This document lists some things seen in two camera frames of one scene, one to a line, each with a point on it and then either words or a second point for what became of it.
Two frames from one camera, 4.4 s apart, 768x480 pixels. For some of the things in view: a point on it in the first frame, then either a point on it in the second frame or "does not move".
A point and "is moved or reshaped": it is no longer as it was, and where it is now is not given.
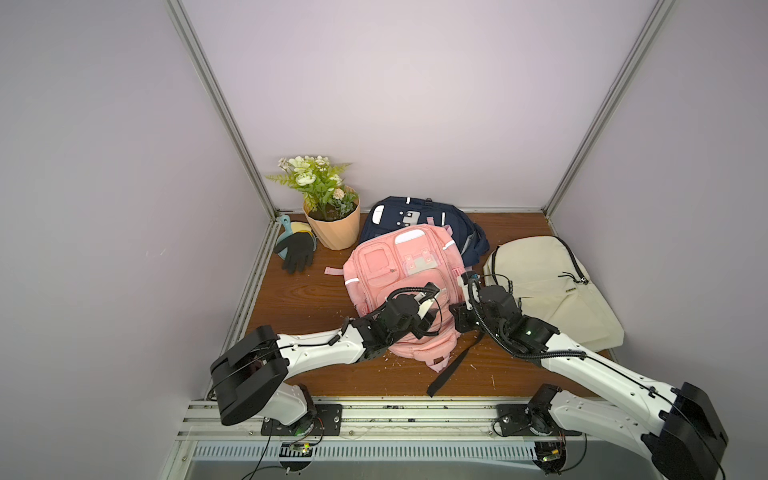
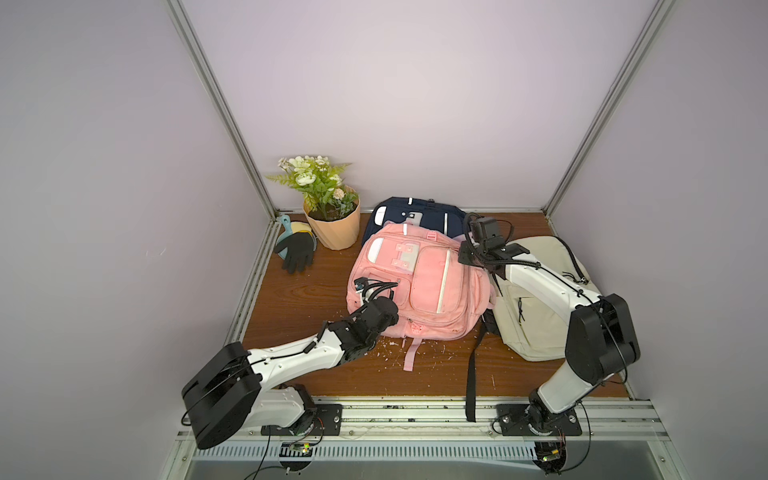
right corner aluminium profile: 652,26 does not move
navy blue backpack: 399,211 does not move
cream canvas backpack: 552,285 does not move
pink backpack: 401,259 is moved or reshaped
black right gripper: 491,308 to 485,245
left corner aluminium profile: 236,130 does not move
